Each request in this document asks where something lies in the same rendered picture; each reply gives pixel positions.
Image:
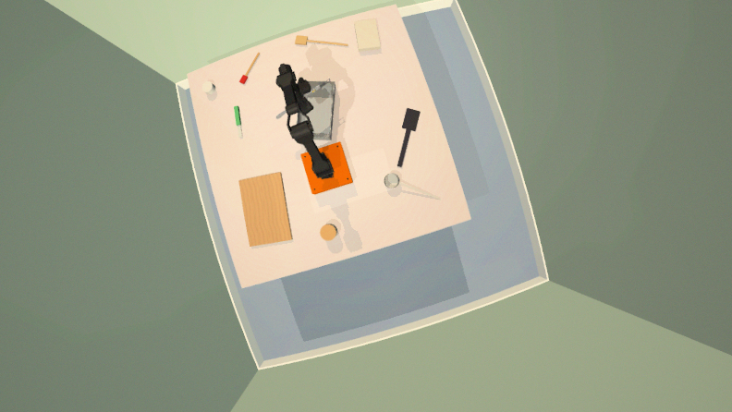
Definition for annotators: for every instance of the grey roasting tin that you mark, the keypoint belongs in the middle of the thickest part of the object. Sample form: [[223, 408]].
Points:
[[321, 116]]

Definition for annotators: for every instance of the orange spatula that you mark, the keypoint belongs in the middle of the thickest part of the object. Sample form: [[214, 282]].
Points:
[[304, 39]]

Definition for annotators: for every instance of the grey tongs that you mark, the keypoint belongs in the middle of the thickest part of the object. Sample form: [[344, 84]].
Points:
[[321, 84]]

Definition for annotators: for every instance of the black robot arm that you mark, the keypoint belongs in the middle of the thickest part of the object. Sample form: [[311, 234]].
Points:
[[302, 132]]

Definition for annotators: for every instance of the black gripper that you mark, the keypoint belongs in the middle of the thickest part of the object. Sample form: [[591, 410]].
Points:
[[304, 104]]

